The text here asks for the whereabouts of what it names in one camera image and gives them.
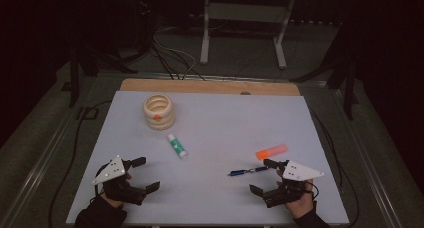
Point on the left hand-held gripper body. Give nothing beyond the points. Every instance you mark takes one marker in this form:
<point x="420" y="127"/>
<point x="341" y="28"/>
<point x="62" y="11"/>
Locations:
<point x="111" y="173"/>

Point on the person's right hand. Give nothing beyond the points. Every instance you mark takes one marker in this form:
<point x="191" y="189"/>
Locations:
<point x="301" y="206"/>

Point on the round table grommet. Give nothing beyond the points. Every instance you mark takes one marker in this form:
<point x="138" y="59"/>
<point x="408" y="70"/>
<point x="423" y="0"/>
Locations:
<point x="245" y="93"/>

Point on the white metal stand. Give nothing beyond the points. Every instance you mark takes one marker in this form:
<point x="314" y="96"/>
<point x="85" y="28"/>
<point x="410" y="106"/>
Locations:
<point x="204" y="38"/>

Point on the green white glue stick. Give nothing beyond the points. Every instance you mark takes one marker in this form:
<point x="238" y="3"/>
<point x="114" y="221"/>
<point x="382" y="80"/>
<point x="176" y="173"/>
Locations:
<point x="177" y="146"/>

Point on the metal floor rail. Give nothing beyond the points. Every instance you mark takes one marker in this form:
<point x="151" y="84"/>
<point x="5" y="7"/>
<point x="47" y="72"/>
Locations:
<point x="36" y="174"/>
<point x="365" y="158"/>

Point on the pale grey table sheet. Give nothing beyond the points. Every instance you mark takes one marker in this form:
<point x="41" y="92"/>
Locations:
<point x="216" y="128"/>

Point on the black stand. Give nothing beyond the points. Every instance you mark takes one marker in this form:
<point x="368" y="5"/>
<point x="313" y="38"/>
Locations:
<point x="348" y="88"/>
<point x="73" y="81"/>

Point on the person's left hand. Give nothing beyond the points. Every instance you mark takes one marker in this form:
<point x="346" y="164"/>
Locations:
<point x="115" y="203"/>

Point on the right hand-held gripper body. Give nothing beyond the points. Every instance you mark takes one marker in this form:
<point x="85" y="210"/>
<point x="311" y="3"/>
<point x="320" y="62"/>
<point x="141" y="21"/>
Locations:
<point x="298" y="172"/>

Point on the orange highlighter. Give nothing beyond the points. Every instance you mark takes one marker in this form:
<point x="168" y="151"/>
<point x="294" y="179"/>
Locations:
<point x="271" y="152"/>

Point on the dark equipment rack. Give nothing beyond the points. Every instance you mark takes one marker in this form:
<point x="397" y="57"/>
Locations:
<point x="144" y="14"/>

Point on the cream ribbed pen holder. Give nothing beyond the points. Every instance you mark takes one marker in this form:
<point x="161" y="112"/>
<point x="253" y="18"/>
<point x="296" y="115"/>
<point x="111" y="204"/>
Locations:
<point x="159" y="116"/>

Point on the blue pen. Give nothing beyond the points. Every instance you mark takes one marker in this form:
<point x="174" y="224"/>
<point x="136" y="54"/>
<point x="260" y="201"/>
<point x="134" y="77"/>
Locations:
<point x="248" y="171"/>

